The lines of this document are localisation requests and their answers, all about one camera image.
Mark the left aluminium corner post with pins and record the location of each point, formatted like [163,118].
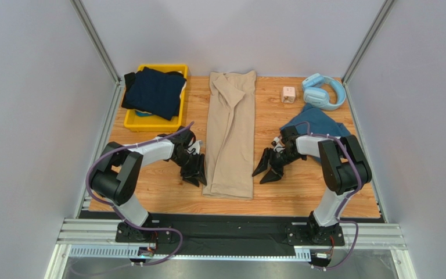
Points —
[93,35]

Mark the teal folded t-shirt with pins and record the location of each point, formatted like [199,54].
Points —
[315,121]

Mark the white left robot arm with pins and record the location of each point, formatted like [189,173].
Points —
[112,179]

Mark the small pink cube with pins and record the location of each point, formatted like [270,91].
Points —
[288,95]

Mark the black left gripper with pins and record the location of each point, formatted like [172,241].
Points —
[198,170]

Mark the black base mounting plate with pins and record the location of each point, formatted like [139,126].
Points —
[224,235]

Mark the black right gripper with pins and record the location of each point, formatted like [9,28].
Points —
[279,158]

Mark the yellow plastic bin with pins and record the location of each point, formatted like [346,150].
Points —
[138,121]

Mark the right aluminium corner post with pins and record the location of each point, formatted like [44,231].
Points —
[369,37]

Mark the aluminium corner post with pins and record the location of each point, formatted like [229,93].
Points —
[93,35]
[369,37]

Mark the beige t-shirt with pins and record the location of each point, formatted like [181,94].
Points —
[230,135]

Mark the light blue headphones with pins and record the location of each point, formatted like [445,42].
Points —
[316,96]

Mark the navy blue t-shirt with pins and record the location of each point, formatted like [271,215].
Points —
[154,92]

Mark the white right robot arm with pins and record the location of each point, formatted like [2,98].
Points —
[344,166]

